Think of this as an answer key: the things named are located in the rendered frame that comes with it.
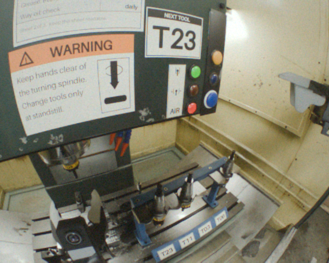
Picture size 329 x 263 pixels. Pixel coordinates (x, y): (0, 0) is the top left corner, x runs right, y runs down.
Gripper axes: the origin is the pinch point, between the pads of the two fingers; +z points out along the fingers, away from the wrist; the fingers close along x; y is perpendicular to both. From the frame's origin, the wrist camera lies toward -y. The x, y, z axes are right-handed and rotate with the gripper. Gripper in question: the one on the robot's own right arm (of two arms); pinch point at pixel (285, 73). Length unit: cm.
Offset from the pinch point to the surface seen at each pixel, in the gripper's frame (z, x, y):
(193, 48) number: 15.6, -4.3, -1.0
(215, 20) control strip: 13.4, -0.5, -6.7
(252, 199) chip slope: -23, 53, 84
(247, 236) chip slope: -27, 27, 93
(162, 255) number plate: 15, -10, 72
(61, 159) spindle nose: 39.1, -19.2, 21.6
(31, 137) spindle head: 28.1, -25.7, 8.5
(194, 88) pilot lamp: 14.9, -4.2, 5.5
